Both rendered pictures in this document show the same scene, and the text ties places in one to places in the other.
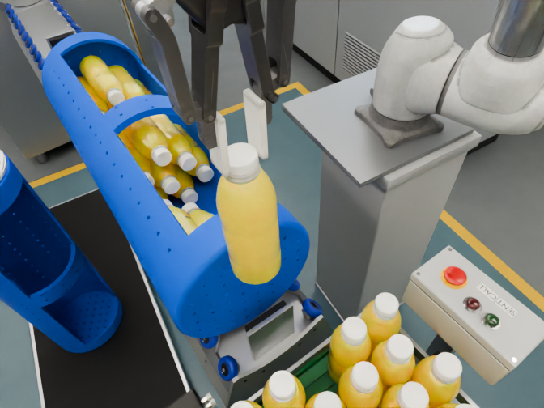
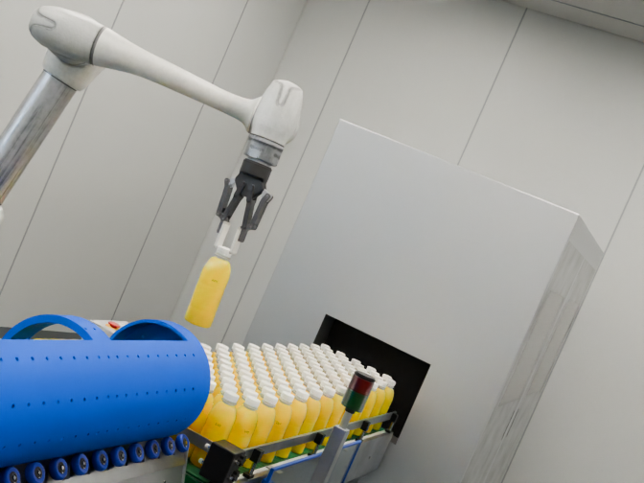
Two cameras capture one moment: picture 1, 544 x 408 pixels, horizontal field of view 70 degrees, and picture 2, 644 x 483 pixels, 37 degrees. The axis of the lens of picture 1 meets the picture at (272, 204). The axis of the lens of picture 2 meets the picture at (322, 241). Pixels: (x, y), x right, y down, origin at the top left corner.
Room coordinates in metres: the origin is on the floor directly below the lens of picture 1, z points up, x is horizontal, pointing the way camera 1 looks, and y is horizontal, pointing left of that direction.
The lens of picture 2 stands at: (1.65, 2.02, 1.66)
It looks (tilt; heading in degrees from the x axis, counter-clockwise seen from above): 2 degrees down; 231
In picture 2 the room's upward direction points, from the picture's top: 24 degrees clockwise
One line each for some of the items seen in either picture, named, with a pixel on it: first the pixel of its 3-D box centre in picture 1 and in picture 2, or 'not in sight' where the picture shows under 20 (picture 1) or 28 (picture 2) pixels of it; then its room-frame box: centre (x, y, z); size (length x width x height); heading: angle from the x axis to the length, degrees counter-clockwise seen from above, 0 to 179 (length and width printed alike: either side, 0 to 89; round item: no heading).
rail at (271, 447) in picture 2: not in sight; (332, 430); (-0.56, -0.25, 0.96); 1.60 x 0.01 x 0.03; 31
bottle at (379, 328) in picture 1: (377, 329); not in sight; (0.29, -0.18, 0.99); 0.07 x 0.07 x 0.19
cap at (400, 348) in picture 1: (399, 348); not in sight; (0.21, -0.18, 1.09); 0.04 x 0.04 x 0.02
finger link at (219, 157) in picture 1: (217, 142); (237, 241); (0.29, 0.05, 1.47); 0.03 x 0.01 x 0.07; 30
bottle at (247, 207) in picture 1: (249, 222); (210, 288); (0.30, 0.03, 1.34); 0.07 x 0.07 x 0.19
